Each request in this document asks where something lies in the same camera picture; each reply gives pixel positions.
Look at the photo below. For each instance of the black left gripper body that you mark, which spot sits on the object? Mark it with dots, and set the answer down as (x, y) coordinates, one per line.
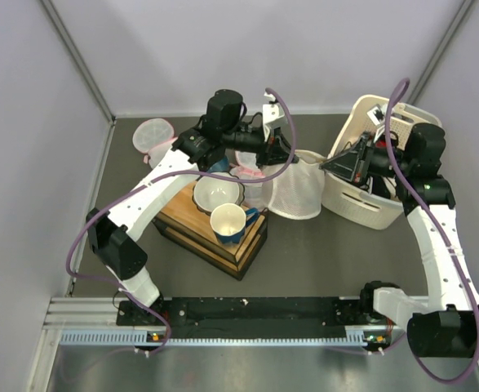
(264, 156)

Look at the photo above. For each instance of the black clothing in basket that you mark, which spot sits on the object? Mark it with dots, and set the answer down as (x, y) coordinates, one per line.
(351, 149)

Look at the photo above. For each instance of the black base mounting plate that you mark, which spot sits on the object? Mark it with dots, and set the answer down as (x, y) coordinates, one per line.
(256, 317)

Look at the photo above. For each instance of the white scalloped bowl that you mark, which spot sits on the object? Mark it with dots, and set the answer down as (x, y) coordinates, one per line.
(210, 193)

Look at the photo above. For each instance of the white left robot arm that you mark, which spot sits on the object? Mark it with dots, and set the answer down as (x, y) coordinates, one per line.
(113, 231)

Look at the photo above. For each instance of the red clothing in basket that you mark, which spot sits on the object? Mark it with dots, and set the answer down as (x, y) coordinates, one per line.
(380, 144)

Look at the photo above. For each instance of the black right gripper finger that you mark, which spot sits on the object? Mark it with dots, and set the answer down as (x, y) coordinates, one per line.
(345, 171)
(345, 157)

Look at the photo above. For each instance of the wooden tiered stand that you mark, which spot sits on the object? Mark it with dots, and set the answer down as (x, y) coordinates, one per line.
(186, 225)

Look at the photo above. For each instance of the white mesh laundry bag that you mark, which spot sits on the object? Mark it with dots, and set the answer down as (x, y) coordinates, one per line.
(296, 194)

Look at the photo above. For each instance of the pink-trimmed mesh laundry bag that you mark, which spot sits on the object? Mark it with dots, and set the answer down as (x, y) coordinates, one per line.
(245, 168)

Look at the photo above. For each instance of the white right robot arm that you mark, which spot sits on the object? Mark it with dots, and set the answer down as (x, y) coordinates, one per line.
(448, 325)

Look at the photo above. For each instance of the blue and white cup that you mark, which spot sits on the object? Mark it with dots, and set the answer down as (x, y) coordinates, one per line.
(229, 222)

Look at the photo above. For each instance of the white plastic laundry basket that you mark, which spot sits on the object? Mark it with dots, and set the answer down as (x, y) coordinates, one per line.
(363, 205)

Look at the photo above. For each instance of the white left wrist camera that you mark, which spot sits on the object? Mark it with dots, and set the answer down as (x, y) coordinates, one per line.
(272, 113)

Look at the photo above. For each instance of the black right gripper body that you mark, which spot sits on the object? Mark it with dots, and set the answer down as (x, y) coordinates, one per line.
(368, 151)

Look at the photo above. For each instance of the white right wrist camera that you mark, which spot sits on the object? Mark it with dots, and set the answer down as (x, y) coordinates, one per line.
(377, 117)

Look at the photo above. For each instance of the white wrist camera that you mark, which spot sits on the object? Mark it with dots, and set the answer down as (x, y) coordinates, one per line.
(272, 113)
(377, 117)

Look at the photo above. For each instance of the blue bowl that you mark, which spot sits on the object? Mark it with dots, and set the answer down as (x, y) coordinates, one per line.
(222, 165)

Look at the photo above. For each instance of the grey slotted cable duct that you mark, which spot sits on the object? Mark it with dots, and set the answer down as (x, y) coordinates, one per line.
(142, 338)

